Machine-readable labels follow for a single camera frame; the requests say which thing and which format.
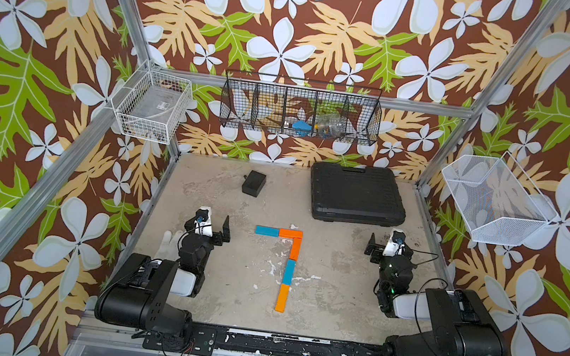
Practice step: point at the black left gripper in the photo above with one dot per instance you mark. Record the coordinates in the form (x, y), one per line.
(225, 232)

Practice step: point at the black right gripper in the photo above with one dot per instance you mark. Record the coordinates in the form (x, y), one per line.
(378, 250)

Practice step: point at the teal block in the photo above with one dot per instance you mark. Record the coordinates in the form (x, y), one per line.
(289, 272)
(267, 231)

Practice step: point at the short orange block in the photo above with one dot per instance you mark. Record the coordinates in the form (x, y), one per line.
(290, 234)

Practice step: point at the red-orange block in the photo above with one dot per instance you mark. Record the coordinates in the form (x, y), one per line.
(296, 247)

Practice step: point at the light orange block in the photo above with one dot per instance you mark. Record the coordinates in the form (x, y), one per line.
(282, 298)

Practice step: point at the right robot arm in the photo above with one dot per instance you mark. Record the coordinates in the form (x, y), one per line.
(460, 323)

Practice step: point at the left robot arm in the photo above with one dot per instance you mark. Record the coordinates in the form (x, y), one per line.
(137, 295)

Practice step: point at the white glove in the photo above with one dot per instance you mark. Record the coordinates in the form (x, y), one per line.
(168, 248)

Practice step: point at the small black box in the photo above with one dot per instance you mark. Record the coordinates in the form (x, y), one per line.
(253, 184)

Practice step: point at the large black tool case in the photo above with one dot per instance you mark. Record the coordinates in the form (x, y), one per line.
(367, 196)

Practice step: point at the white mesh basket right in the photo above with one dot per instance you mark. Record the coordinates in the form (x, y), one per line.
(497, 199)

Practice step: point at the blue object in basket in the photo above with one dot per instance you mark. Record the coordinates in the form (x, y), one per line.
(302, 128)

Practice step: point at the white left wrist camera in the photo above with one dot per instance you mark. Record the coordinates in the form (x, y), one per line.
(203, 222)

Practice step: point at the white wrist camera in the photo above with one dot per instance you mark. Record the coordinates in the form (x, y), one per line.
(395, 244)
(203, 222)

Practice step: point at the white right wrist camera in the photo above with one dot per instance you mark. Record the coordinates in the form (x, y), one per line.
(395, 244)

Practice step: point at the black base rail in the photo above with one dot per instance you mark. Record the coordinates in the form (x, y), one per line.
(204, 339)

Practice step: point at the white wire basket left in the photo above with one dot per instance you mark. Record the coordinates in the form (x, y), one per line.
(151, 104)

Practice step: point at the black wire basket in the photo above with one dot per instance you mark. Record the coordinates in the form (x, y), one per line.
(273, 103)

